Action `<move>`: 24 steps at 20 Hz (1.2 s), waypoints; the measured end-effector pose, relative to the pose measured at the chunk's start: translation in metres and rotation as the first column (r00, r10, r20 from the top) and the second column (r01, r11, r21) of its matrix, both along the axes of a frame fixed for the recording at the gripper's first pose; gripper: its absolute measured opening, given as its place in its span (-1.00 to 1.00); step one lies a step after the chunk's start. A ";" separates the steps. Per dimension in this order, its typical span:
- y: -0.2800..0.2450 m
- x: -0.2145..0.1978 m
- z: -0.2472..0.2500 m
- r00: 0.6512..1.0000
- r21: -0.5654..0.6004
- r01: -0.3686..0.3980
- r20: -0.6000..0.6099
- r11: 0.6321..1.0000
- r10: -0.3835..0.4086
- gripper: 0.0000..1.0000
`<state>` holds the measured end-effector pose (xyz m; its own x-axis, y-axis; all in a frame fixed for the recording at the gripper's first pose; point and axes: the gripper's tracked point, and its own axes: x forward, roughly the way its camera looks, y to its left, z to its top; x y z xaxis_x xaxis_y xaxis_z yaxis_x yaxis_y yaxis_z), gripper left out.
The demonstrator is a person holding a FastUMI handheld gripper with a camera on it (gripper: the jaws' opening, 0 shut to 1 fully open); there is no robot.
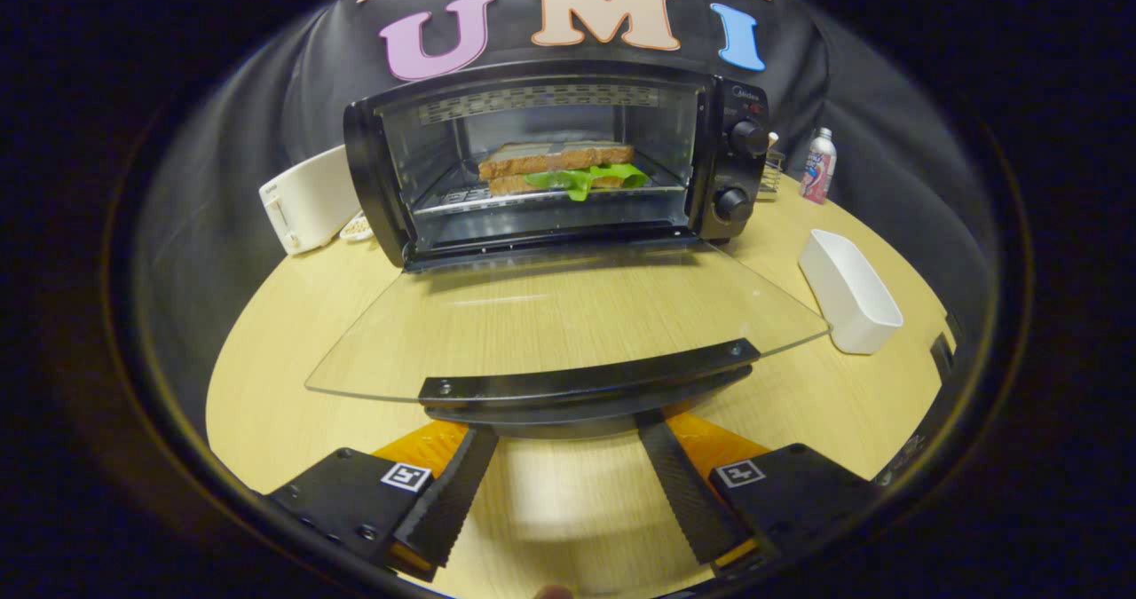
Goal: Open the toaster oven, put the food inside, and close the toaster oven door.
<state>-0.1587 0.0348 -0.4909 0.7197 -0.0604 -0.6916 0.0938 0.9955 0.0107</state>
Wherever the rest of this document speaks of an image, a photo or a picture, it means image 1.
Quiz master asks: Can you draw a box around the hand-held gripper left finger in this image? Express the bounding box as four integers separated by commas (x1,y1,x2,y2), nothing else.
266,420,501,582

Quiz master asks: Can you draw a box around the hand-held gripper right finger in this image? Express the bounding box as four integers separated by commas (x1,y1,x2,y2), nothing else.
635,411,881,578

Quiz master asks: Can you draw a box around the black toaster oven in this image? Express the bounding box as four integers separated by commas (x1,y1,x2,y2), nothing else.
304,59,831,440

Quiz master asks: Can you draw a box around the sandwich with lettuce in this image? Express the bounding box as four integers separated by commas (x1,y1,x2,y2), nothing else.
477,141,651,202

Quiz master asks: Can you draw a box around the white pop-up toaster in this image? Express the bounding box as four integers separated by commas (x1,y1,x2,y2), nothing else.
258,145,360,256

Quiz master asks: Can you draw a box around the white rectangular container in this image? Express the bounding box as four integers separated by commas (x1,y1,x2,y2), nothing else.
798,229,904,356

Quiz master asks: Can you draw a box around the black table edge clamp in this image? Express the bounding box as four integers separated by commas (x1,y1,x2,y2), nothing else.
927,313,964,378

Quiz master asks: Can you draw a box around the pink labelled drink bottle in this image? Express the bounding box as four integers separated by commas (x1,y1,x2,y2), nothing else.
800,128,838,206

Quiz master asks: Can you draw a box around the black backdrop cloth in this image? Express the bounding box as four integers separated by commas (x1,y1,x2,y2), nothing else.
133,0,999,422

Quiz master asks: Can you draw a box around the small wire basket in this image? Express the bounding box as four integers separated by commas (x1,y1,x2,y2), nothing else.
759,131,786,202

